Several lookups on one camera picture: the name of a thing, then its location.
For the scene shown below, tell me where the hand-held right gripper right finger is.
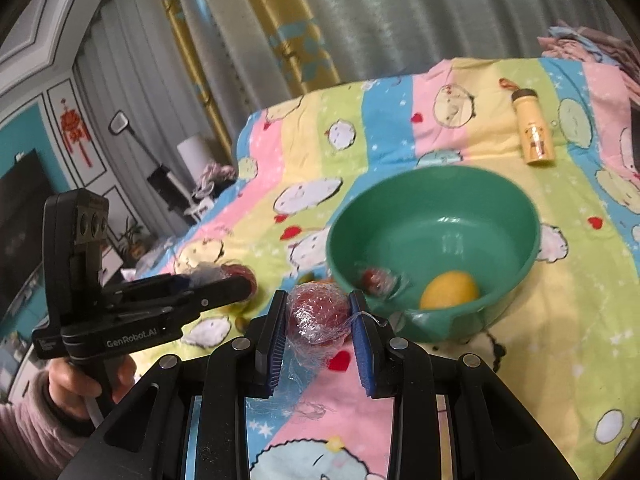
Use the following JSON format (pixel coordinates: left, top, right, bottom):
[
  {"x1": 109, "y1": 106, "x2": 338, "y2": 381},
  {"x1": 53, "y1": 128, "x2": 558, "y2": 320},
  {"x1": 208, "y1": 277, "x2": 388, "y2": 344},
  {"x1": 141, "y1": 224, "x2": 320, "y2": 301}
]
[{"x1": 349, "y1": 289, "x2": 598, "y2": 480}]

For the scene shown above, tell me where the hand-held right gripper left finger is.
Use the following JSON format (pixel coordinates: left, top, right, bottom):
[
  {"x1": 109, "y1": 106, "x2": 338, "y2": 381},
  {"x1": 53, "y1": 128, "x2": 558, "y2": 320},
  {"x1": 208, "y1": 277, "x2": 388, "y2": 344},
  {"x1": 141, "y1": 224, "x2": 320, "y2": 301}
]
[{"x1": 60, "y1": 290, "x2": 291, "y2": 480}]

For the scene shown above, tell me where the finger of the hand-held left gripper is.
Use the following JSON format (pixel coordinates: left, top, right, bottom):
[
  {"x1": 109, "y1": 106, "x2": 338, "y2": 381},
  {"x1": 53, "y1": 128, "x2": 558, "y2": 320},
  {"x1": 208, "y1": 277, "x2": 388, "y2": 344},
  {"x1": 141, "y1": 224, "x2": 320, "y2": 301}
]
[
  {"x1": 125, "y1": 277, "x2": 257, "y2": 328},
  {"x1": 102, "y1": 271, "x2": 202, "y2": 307}
]

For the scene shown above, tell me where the plastic-wrapped red apple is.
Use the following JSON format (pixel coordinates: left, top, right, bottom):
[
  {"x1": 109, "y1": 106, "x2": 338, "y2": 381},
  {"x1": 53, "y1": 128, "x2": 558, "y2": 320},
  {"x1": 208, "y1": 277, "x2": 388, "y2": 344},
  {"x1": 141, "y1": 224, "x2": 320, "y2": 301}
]
[
  {"x1": 189, "y1": 260, "x2": 259, "y2": 312},
  {"x1": 250, "y1": 282, "x2": 390, "y2": 418}
]

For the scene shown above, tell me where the green plastic bowl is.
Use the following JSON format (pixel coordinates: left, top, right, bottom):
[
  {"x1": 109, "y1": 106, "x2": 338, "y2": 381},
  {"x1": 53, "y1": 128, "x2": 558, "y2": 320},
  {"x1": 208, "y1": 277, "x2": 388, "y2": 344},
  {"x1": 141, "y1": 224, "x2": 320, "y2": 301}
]
[{"x1": 325, "y1": 165, "x2": 542, "y2": 345}]

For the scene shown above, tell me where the person's left forearm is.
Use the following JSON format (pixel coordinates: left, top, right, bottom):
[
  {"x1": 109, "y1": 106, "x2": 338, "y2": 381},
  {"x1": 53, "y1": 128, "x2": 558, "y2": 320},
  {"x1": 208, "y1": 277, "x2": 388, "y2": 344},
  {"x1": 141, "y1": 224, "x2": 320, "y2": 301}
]
[{"x1": 0, "y1": 370, "x2": 98, "y2": 480}]

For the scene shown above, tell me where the person's left hand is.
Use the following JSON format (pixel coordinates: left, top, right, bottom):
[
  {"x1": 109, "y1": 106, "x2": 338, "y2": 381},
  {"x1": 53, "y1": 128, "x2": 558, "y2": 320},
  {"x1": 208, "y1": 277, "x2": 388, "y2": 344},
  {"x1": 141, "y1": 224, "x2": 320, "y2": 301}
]
[{"x1": 44, "y1": 354, "x2": 137, "y2": 420}]

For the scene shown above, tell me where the potted plant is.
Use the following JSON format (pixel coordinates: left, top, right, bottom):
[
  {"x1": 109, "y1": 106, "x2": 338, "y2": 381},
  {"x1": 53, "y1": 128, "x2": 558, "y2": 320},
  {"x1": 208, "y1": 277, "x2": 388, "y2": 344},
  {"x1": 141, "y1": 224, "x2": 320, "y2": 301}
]
[{"x1": 120, "y1": 217, "x2": 147, "y2": 257}]

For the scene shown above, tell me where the small plastic-wrapped red fruit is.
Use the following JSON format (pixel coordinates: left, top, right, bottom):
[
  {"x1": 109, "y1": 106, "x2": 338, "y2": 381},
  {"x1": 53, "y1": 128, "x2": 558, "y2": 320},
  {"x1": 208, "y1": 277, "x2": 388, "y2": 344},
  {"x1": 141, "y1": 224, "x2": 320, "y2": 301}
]
[{"x1": 357, "y1": 266, "x2": 408, "y2": 299}]

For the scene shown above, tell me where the black television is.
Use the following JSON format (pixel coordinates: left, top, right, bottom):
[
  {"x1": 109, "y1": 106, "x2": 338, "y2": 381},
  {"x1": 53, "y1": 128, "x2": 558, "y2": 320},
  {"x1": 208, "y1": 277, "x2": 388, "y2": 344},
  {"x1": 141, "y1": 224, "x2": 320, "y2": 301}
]
[{"x1": 0, "y1": 149, "x2": 52, "y2": 312}]

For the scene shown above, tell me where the yellow-orange citrus fruit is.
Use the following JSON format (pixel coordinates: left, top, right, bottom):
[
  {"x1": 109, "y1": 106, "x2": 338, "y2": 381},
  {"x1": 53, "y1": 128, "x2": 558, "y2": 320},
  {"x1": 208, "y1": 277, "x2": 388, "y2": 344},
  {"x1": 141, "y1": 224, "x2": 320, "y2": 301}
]
[{"x1": 419, "y1": 270, "x2": 481, "y2": 311}]

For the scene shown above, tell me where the mixed clothes pile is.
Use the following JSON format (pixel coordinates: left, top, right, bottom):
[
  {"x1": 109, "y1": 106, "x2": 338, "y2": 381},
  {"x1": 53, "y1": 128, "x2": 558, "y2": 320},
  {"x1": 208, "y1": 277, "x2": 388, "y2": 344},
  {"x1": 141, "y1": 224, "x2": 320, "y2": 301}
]
[{"x1": 192, "y1": 160, "x2": 239, "y2": 202}]

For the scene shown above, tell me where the white cylinder lamp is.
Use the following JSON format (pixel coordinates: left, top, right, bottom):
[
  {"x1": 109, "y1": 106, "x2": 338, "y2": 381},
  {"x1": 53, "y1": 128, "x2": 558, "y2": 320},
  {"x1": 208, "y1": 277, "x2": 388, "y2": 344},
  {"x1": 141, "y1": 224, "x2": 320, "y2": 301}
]
[{"x1": 177, "y1": 134, "x2": 214, "y2": 177}]

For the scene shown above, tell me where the grey sheer curtain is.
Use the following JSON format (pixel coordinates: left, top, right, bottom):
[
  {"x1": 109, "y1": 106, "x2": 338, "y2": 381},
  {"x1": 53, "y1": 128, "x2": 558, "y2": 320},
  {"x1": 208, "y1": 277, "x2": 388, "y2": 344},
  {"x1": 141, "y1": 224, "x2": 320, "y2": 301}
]
[
  {"x1": 72, "y1": 0, "x2": 236, "y2": 241},
  {"x1": 310, "y1": 0, "x2": 617, "y2": 97}
]

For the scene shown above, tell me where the striped cartoon printed blanket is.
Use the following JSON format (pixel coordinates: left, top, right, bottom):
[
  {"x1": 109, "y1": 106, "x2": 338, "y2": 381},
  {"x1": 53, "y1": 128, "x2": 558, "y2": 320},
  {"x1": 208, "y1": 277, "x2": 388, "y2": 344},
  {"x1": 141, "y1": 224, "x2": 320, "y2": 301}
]
[{"x1": 135, "y1": 57, "x2": 640, "y2": 480}]

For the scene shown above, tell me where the yellow drink bottle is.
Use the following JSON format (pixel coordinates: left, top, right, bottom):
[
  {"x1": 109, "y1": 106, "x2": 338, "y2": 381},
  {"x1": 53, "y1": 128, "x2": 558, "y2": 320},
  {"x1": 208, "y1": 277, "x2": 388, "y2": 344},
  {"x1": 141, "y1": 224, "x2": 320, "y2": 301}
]
[{"x1": 499, "y1": 77, "x2": 556, "y2": 166}]

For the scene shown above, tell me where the yellow patterned curtain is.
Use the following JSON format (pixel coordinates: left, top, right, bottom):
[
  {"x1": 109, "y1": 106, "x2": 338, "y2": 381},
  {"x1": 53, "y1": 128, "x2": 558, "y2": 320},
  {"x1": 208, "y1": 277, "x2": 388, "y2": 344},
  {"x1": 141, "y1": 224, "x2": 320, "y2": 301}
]
[{"x1": 150, "y1": 0, "x2": 342, "y2": 147}]

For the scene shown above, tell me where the pink and blue clothes pile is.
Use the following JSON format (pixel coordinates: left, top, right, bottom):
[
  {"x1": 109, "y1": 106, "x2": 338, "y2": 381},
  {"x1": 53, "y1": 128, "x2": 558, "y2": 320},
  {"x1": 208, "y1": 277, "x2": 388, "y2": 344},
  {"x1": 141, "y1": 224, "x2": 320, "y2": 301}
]
[{"x1": 537, "y1": 25, "x2": 640, "y2": 87}]

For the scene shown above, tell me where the red knot wall ornament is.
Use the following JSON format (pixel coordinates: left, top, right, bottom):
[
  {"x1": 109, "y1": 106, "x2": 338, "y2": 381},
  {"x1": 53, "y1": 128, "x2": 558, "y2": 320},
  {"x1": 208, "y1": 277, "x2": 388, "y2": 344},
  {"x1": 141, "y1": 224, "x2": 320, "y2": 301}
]
[{"x1": 60, "y1": 100, "x2": 94, "y2": 167}]

